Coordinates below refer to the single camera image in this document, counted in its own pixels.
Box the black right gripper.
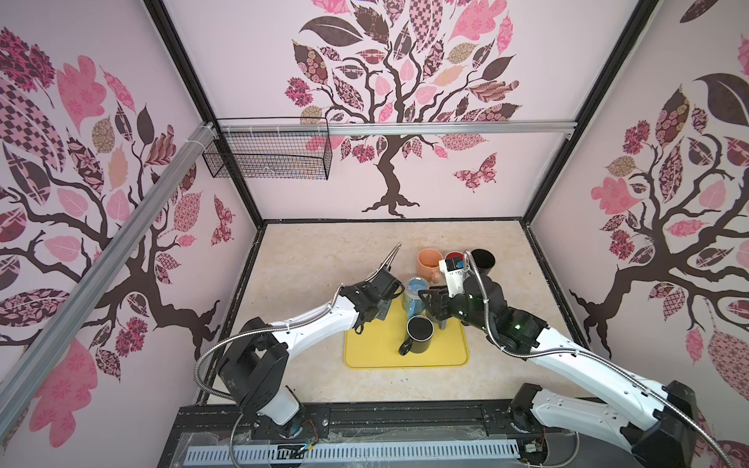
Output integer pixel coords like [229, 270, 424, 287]
[416, 283, 492, 335]

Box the light blue butterfly mug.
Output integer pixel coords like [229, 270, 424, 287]
[402, 277, 429, 319]

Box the small white mug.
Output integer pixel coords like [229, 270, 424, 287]
[445, 252, 464, 267]

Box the black mug white rim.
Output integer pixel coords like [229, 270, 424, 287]
[398, 316, 434, 356]

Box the cream and peach mug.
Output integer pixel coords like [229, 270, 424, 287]
[417, 248, 444, 285]

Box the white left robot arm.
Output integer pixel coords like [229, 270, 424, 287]
[218, 270, 404, 426]

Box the yellow plastic tray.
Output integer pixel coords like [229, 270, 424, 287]
[344, 300, 469, 370]

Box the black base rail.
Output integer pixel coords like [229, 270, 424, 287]
[167, 399, 545, 445]

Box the white slotted cable duct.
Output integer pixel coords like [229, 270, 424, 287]
[183, 440, 520, 467]

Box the black wire basket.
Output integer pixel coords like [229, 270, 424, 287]
[203, 117, 333, 181]

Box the silver rail back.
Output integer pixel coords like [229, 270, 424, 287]
[218, 119, 577, 137]

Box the silver rail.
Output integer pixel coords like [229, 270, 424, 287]
[1, 122, 217, 437]
[218, 119, 577, 137]

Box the black right corner post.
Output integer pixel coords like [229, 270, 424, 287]
[522, 0, 661, 227]

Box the black corner frame post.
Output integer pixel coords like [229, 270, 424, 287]
[144, 0, 265, 229]

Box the silver rail left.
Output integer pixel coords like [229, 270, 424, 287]
[1, 122, 217, 437]

